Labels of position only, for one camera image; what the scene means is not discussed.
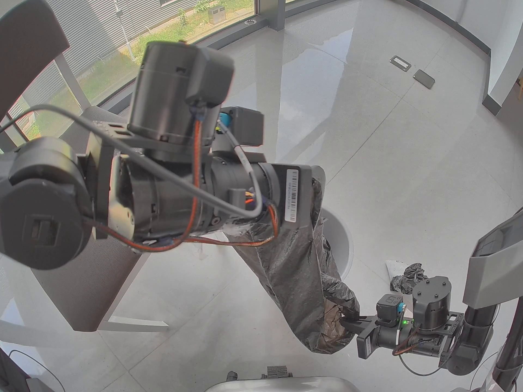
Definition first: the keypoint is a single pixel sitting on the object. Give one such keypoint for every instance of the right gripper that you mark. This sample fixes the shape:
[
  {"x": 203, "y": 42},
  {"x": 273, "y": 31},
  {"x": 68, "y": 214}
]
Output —
[{"x": 388, "y": 337}]

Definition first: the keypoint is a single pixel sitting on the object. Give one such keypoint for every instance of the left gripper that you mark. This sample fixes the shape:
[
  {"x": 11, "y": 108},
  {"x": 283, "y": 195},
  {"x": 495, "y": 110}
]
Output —
[{"x": 276, "y": 182}]

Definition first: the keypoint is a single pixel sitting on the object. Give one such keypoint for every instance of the white paper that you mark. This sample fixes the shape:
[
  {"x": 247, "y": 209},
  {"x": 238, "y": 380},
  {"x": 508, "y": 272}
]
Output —
[{"x": 390, "y": 268}]

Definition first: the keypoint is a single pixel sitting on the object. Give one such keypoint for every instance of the black plastic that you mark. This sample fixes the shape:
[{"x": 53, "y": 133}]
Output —
[{"x": 408, "y": 280}]

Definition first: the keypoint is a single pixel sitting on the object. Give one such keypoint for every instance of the black plastic bag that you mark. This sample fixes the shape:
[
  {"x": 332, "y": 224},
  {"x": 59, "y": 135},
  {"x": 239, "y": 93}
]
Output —
[{"x": 294, "y": 276}]

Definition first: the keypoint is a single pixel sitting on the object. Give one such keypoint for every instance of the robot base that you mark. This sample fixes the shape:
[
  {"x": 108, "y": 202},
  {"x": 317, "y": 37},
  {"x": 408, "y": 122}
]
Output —
[{"x": 282, "y": 384}]

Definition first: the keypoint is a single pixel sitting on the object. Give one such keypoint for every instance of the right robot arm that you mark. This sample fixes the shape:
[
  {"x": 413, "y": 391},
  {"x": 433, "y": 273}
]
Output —
[{"x": 431, "y": 300}]

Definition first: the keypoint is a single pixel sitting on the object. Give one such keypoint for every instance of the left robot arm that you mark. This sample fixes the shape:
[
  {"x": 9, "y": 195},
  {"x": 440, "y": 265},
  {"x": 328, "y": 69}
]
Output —
[{"x": 175, "y": 92}]

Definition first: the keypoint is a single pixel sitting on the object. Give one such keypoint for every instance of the white trash bin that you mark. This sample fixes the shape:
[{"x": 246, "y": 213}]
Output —
[{"x": 341, "y": 235}]

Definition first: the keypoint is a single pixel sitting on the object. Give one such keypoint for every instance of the window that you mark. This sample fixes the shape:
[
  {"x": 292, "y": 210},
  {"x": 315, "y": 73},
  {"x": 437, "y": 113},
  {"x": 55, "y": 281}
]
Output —
[{"x": 269, "y": 2}]

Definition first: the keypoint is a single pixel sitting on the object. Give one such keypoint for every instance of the grey padded white-framed chair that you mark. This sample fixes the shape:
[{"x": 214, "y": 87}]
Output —
[{"x": 81, "y": 288}]

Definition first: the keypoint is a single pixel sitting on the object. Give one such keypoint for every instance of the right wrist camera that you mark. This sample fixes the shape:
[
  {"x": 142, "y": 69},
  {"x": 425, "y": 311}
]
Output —
[{"x": 388, "y": 306}]

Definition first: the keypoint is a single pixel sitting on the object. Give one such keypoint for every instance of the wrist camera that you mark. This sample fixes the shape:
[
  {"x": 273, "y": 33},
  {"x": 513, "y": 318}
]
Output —
[
  {"x": 388, "y": 306},
  {"x": 249, "y": 125}
]

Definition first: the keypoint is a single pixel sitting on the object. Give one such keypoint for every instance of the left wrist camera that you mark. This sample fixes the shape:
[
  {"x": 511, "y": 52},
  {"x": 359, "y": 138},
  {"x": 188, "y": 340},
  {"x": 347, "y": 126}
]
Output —
[{"x": 249, "y": 125}]

